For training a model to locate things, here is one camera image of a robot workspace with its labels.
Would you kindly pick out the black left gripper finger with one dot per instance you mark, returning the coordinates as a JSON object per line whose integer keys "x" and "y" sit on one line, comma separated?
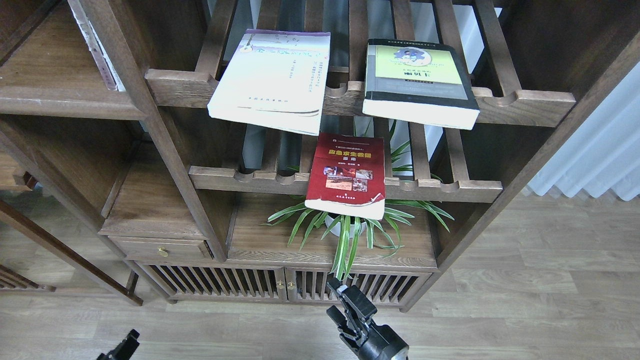
{"x": 125, "y": 349}

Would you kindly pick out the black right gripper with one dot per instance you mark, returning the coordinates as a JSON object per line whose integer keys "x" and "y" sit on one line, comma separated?
{"x": 354, "y": 319}

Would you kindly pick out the red paperback book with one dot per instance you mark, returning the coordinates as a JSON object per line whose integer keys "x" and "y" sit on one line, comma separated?
{"x": 348, "y": 176}

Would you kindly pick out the thick green black book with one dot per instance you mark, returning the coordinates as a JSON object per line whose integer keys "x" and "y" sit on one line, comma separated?
{"x": 418, "y": 82}

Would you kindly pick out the green spider plant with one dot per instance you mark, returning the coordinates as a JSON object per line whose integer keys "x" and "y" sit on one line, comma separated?
{"x": 350, "y": 229}

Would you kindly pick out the brass drawer knob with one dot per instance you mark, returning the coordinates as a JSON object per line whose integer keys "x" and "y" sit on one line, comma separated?
{"x": 161, "y": 251}

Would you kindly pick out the dark wooden bookshelf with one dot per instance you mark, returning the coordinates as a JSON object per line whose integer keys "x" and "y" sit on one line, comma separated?
{"x": 147, "y": 168}

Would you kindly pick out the white paperback book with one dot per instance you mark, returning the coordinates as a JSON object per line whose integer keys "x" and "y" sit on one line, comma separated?
{"x": 275, "y": 79}

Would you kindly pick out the worn upright book spine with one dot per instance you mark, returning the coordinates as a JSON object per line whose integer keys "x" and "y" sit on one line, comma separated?
{"x": 101, "y": 58}

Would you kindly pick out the white curtain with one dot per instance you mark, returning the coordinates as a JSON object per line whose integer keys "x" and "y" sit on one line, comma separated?
{"x": 604, "y": 153}

